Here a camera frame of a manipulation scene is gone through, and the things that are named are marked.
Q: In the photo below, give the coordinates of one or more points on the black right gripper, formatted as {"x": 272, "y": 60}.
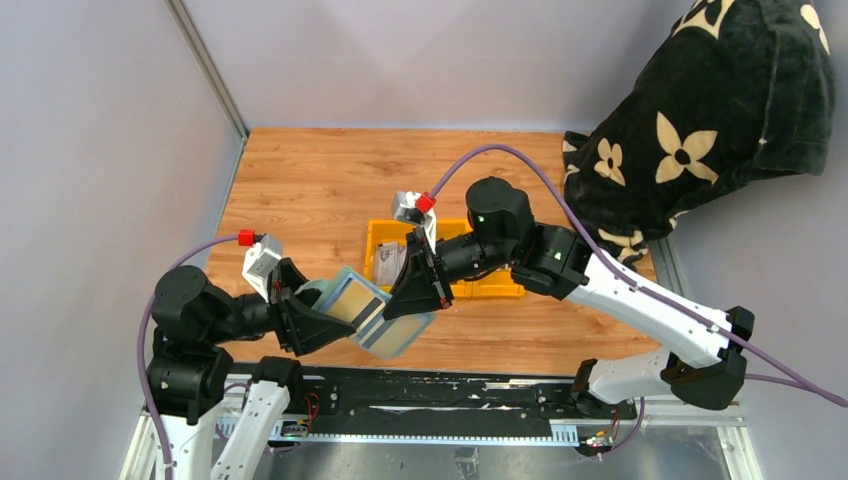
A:
{"x": 416, "y": 288}

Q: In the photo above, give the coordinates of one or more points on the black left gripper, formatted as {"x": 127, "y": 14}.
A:
{"x": 297, "y": 326}

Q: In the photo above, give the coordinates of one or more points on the mint green leather card holder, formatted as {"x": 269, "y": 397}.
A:
{"x": 385, "y": 339}

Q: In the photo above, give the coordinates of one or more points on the gold striped credit card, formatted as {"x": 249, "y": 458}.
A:
{"x": 356, "y": 302}

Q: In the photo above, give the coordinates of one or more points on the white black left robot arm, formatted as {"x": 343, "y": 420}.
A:
{"x": 189, "y": 368}

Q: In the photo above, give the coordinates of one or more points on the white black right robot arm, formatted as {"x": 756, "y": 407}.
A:
{"x": 700, "y": 357}

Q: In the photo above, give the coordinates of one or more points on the silver cards in bin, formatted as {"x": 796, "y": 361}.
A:
{"x": 388, "y": 263}

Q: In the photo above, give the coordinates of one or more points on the yellow middle plastic bin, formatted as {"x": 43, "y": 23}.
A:
{"x": 448, "y": 229}

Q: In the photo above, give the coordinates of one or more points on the yellow left plastic bin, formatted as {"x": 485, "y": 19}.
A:
{"x": 381, "y": 231}

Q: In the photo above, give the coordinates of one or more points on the black floral blanket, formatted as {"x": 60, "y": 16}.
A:
{"x": 740, "y": 91}

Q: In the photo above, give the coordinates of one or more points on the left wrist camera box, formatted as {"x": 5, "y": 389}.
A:
{"x": 259, "y": 262}

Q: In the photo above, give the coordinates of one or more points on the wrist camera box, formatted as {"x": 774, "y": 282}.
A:
{"x": 259, "y": 262}
{"x": 416, "y": 209}

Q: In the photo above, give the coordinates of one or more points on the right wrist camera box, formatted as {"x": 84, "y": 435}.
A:
{"x": 416, "y": 209}

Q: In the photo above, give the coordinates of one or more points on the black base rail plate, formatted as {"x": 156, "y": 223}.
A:
{"x": 387, "y": 406}

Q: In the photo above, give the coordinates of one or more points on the aluminium frame post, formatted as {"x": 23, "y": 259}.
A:
{"x": 189, "y": 30}

